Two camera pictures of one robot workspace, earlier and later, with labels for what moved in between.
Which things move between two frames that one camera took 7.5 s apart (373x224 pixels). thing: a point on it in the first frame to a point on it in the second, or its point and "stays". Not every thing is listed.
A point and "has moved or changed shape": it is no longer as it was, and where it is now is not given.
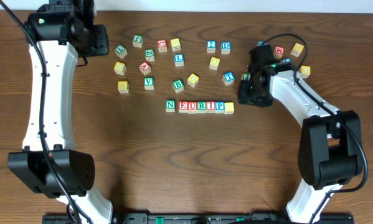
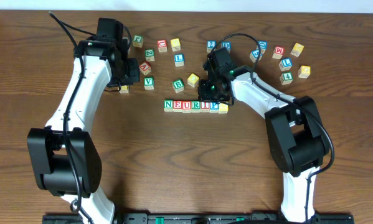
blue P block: x=220 y=107 has moved or changed shape
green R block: x=202 y=107 to x=195 y=106
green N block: x=170 y=106 stays
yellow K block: x=123 y=86 stays
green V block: x=149 y=83 stays
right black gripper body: x=246 y=95 to x=207 y=92
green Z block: x=149 y=55 stays
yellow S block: x=229 y=107 to x=223 y=108
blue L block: x=179 y=60 stays
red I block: x=210 y=107 has moved or changed shape
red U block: x=192 y=107 has moved or changed shape
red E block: x=183 y=106 to x=177 y=106
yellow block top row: x=175 y=44 stays
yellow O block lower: x=193 y=79 stays
